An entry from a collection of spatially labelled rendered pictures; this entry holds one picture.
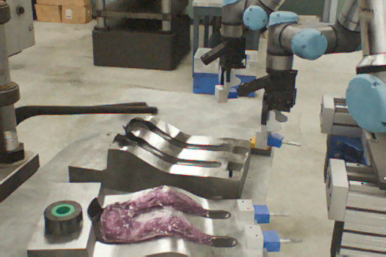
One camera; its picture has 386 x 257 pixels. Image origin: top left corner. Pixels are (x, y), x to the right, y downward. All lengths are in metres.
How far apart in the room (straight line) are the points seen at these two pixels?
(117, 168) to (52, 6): 6.79
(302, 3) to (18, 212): 6.75
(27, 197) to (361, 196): 0.88
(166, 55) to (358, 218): 4.30
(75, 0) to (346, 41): 6.84
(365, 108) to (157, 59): 4.43
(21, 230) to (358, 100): 0.85
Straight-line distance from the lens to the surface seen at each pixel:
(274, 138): 1.40
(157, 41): 5.24
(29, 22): 1.89
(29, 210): 1.36
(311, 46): 1.20
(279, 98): 1.34
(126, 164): 1.35
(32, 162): 1.68
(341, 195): 1.11
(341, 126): 1.57
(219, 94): 1.75
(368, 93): 0.96
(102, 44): 5.43
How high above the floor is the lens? 1.52
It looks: 22 degrees down
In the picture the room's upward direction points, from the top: 1 degrees clockwise
